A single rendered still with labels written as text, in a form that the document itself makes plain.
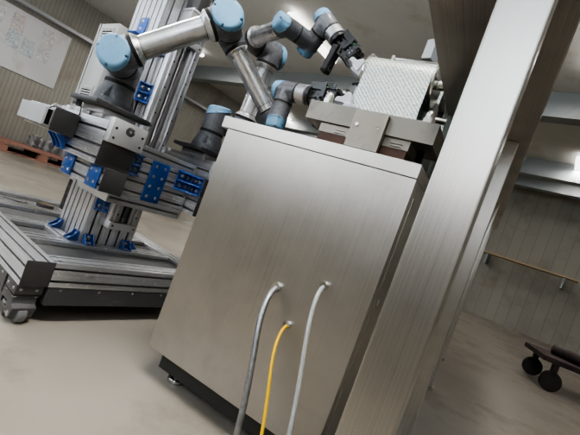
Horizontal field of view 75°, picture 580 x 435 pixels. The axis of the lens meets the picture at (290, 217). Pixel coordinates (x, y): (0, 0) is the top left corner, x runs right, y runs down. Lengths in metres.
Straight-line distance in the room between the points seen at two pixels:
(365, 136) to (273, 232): 0.38
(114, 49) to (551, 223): 9.42
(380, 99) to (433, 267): 1.00
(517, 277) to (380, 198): 8.96
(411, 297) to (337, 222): 0.60
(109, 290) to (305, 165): 0.96
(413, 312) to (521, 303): 9.42
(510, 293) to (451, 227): 9.44
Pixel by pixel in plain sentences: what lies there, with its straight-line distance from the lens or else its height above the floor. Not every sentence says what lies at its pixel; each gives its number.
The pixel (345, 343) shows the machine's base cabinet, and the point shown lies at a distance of 1.03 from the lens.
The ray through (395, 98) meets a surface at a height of 1.16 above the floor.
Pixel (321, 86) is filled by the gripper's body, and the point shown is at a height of 1.15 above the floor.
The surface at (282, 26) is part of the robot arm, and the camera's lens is 1.67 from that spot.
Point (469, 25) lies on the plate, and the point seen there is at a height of 1.14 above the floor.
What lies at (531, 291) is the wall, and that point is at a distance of 9.88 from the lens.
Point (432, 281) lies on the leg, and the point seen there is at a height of 0.65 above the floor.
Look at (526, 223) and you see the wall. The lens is 10.05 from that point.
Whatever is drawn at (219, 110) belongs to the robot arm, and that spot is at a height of 1.02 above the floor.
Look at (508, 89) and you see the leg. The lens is 0.51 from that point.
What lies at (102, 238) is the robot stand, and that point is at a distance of 1.96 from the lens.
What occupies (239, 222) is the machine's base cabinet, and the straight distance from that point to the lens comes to 1.18.
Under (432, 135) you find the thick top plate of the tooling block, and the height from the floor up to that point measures 1.00.
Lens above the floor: 0.67
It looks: level
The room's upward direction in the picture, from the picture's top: 20 degrees clockwise
